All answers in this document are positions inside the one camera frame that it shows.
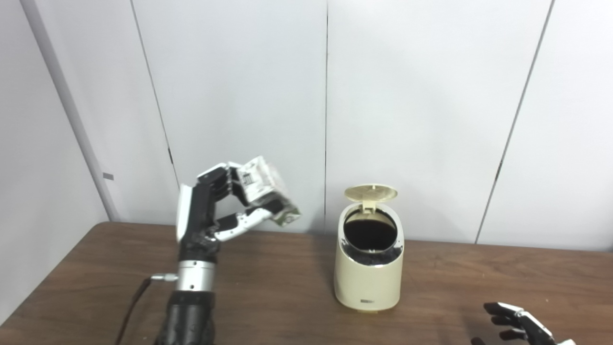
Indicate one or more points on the small grey tag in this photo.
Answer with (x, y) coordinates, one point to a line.
(108, 176)

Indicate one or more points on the black bin liner bag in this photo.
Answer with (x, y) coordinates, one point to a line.
(368, 235)

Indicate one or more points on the white green milk carton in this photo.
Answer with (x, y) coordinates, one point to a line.
(263, 184)

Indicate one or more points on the white partition post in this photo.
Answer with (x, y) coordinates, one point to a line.
(67, 110)

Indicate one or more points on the round cream bin lid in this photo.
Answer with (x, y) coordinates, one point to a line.
(371, 192)

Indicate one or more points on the black partition hinge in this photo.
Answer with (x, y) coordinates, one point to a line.
(170, 156)

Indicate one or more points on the cream-colored bin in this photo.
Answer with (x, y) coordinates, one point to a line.
(366, 282)

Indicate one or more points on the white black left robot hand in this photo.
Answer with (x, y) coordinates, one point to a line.
(196, 215)

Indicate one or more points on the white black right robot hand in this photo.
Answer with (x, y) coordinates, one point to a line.
(522, 326)

